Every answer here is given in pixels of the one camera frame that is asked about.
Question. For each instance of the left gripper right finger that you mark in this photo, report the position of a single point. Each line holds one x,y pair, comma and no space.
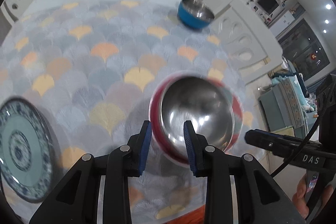
210,162

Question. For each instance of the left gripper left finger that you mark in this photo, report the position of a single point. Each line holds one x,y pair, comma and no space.
127,161

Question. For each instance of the red steel bowl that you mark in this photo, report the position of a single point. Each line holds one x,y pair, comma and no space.
213,108

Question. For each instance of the blue steel bowl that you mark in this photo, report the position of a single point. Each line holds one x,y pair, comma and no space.
195,14

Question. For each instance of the person's right hand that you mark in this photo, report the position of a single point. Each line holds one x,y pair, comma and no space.
298,198

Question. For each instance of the blue white patterned plate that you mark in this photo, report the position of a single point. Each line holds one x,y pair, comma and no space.
27,154

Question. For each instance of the fan pattern table mat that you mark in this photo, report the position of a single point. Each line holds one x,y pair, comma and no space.
92,67

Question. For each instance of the white chair near right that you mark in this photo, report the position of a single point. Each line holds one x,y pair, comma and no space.
246,39

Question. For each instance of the microwave on shelf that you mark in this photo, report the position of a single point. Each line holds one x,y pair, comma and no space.
268,5

